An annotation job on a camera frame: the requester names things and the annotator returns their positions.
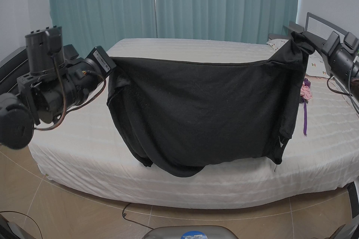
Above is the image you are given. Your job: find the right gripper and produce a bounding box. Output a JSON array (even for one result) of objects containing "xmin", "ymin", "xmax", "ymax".
[{"xmin": 304, "ymin": 31, "xmax": 359, "ymax": 79}]

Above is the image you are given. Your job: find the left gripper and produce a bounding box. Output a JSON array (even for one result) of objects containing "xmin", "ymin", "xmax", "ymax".
[{"xmin": 35, "ymin": 46, "xmax": 117, "ymax": 124}]

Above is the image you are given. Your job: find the black T-shirt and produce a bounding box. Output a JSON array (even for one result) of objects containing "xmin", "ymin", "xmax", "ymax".
[{"xmin": 107, "ymin": 31, "xmax": 315, "ymax": 178}]

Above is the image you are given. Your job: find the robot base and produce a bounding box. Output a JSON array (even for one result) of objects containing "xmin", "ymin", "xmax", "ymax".
[{"xmin": 142, "ymin": 226, "xmax": 239, "ymax": 239}]

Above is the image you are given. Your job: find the pile of clothes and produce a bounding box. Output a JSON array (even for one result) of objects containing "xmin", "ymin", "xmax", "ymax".
[{"xmin": 299, "ymin": 78, "xmax": 313, "ymax": 137}]

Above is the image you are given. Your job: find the bed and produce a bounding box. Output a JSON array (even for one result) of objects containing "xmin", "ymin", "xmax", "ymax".
[{"xmin": 28, "ymin": 12, "xmax": 359, "ymax": 210}]

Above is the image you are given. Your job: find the white printed pillow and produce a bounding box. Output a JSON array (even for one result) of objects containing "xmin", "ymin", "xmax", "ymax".
[{"xmin": 266, "ymin": 38, "xmax": 331, "ymax": 78}]

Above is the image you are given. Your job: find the grey bedside table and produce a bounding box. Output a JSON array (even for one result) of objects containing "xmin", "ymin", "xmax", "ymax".
[{"xmin": 268, "ymin": 22, "xmax": 306, "ymax": 42}]

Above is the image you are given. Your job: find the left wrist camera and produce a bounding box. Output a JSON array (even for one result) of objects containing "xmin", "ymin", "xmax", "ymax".
[{"xmin": 62, "ymin": 45, "xmax": 80, "ymax": 61}]

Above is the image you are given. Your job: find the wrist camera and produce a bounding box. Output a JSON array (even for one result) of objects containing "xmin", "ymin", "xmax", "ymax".
[
  {"xmin": 62, "ymin": 45, "xmax": 80, "ymax": 61},
  {"xmin": 343, "ymin": 32, "xmax": 359, "ymax": 51}
]

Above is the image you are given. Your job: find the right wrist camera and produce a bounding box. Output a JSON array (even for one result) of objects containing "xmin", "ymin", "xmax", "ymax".
[{"xmin": 343, "ymin": 32, "xmax": 359, "ymax": 51}]

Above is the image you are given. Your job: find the black cable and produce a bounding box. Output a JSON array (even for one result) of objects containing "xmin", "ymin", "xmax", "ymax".
[{"xmin": 122, "ymin": 203, "xmax": 152, "ymax": 233}]

